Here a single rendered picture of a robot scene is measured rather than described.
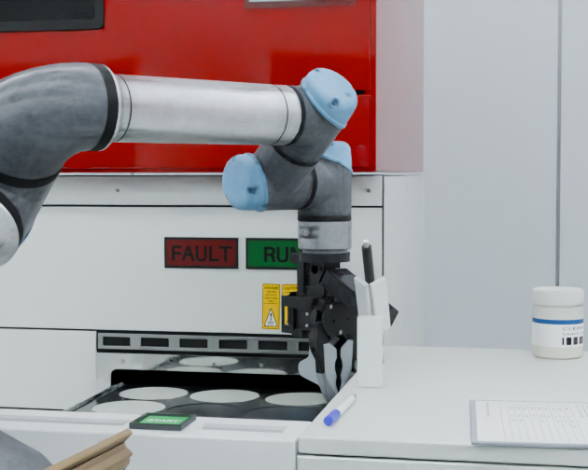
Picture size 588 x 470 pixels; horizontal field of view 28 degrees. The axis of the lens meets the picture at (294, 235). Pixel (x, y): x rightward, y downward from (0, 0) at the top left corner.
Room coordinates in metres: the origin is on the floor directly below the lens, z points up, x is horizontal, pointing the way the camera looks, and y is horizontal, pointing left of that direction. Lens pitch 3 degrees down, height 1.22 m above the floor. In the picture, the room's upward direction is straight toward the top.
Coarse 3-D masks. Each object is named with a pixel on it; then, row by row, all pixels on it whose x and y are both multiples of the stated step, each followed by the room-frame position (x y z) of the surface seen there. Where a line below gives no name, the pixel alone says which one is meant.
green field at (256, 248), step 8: (248, 248) 1.78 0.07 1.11; (256, 248) 1.78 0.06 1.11; (264, 248) 1.78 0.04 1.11; (272, 248) 1.78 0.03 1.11; (280, 248) 1.77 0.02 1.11; (288, 248) 1.77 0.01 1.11; (296, 248) 1.77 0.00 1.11; (248, 256) 1.78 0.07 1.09; (256, 256) 1.78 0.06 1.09; (264, 256) 1.78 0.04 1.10; (272, 256) 1.78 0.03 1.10; (280, 256) 1.77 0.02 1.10; (288, 256) 1.77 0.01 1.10; (248, 264) 1.78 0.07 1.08; (256, 264) 1.78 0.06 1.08; (264, 264) 1.78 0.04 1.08; (272, 264) 1.78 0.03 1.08; (280, 264) 1.77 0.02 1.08; (288, 264) 1.77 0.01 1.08; (296, 264) 1.77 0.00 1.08
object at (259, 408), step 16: (128, 384) 1.77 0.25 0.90; (144, 384) 1.77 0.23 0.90; (96, 400) 1.65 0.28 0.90; (112, 400) 1.65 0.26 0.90; (128, 400) 1.65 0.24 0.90; (144, 400) 1.65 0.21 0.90; (160, 400) 1.65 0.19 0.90; (176, 400) 1.65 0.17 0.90; (192, 400) 1.65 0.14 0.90; (256, 400) 1.65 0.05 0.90; (208, 416) 1.54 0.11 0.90; (224, 416) 1.54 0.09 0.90; (240, 416) 1.54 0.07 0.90; (256, 416) 1.54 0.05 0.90; (272, 416) 1.54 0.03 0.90; (288, 416) 1.54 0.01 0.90; (304, 416) 1.54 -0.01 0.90
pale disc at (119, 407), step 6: (108, 402) 1.64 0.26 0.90; (114, 402) 1.64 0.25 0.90; (120, 402) 1.64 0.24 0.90; (126, 402) 1.64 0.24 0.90; (132, 402) 1.64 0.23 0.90; (138, 402) 1.64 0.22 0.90; (144, 402) 1.64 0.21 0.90; (150, 402) 1.64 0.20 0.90; (156, 402) 1.64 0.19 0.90; (96, 408) 1.59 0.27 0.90; (102, 408) 1.59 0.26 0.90; (108, 408) 1.59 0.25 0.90; (114, 408) 1.59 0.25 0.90; (120, 408) 1.59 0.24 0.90; (126, 408) 1.59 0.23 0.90; (132, 408) 1.59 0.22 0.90; (138, 408) 1.59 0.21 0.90; (144, 408) 1.59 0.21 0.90; (150, 408) 1.59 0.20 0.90; (156, 408) 1.59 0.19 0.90; (162, 408) 1.59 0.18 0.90
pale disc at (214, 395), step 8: (200, 392) 1.71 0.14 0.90; (208, 392) 1.71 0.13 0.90; (216, 392) 1.71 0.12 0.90; (224, 392) 1.71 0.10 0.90; (232, 392) 1.71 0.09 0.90; (240, 392) 1.71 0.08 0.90; (248, 392) 1.71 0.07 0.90; (200, 400) 1.65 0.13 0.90; (208, 400) 1.65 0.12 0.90; (216, 400) 1.65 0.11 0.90; (224, 400) 1.65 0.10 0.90; (232, 400) 1.65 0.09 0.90; (240, 400) 1.65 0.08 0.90
